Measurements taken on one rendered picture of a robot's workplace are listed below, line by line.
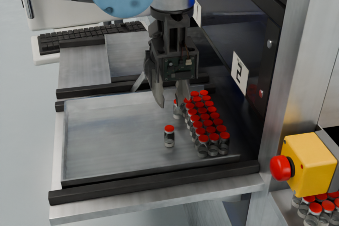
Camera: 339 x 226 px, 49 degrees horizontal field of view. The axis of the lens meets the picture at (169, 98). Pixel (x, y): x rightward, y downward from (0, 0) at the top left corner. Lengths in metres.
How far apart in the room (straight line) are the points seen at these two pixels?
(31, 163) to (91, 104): 1.26
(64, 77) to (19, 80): 1.81
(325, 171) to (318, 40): 0.19
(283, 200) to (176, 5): 0.40
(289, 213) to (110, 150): 0.37
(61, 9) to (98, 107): 0.69
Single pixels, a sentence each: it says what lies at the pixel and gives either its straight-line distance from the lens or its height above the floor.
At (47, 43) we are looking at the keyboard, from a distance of 1.40.
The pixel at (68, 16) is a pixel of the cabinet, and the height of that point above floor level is 0.85.
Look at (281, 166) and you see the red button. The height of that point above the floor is 1.01.
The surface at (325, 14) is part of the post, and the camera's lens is 0.57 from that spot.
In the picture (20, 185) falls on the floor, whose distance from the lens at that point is 2.06.
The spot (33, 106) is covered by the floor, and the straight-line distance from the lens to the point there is 2.57.
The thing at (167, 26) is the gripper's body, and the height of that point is 1.18.
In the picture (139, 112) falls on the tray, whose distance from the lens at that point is 0.90.
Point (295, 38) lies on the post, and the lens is 0.58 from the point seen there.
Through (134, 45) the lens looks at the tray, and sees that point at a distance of 1.20.
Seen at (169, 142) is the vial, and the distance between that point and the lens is 0.79.
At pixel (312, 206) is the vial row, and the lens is 0.68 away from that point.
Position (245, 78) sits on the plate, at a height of 1.03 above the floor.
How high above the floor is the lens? 1.42
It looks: 35 degrees down
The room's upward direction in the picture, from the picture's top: straight up
